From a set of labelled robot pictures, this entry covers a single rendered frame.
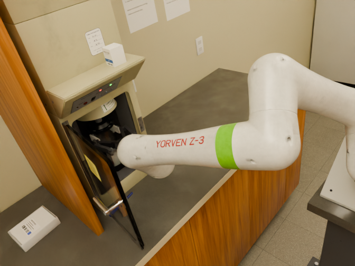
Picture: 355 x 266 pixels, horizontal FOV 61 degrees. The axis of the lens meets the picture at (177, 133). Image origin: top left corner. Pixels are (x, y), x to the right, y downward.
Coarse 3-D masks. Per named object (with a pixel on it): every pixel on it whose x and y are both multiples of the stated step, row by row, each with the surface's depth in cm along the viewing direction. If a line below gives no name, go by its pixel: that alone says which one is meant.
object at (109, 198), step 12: (72, 132) 94; (84, 144) 88; (84, 156) 98; (96, 156) 84; (96, 168) 92; (108, 168) 79; (96, 180) 102; (108, 180) 87; (96, 192) 114; (108, 192) 95; (120, 192) 84; (108, 204) 106; (120, 204) 90; (120, 216) 99; (132, 228) 94; (132, 240) 104
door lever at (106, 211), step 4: (96, 196) 94; (96, 200) 92; (100, 200) 92; (116, 200) 91; (100, 204) 91; (104, 204) 91; (116, 204) 90; (104, 208) 89; (108, 208) 89; (112, 208) 89; (104, 212) 88; (108, 212) 88
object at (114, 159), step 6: (108, 126) 120; (102, 132) 120; (108, 132) 122; (114, 132) 126; (102, 138) 122; (108, 138) 123; (114, 138) 125; (108, 156) 127; (114, 156) 128; (114, 162) 129; (120, 162) 131
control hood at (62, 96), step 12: (132, 60) 101; (144, 60) 102; (84, 72) 99; (96, 72) 97; (108, 72) 95; (120, 72) 97; (132, 72) 104; (60, 84) 94; (72, 84) 92; (84, 84) 91; (96, 84) 91; (120, 84) 107; (48, 96) 93; (60, 96) 86; (72, 96) 87; (60, 108) 91
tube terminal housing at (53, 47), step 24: (96, 0) 95; (24, 24) 82; (48, 24) 87; (72, 24) 92; (96, 24) 98; (24, 48) 85; (48, 48) 89; (72, 48) 94; (48, 72) 91; (72, 72) 97; (72, 120) 102
